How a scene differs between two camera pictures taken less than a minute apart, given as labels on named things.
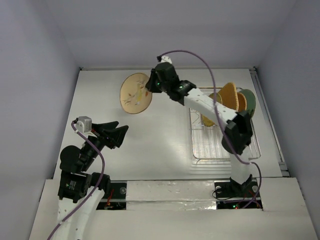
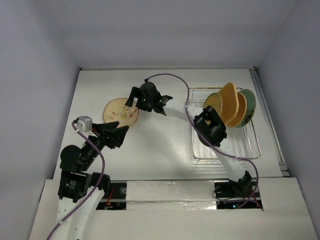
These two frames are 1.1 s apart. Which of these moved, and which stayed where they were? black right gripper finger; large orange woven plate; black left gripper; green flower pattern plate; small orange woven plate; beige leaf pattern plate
Moved: black right gripper finger; beige leaf pattern plate
Stayed: small orange woven plate; black left gripper; large orange woven plate; green flower pattern plate
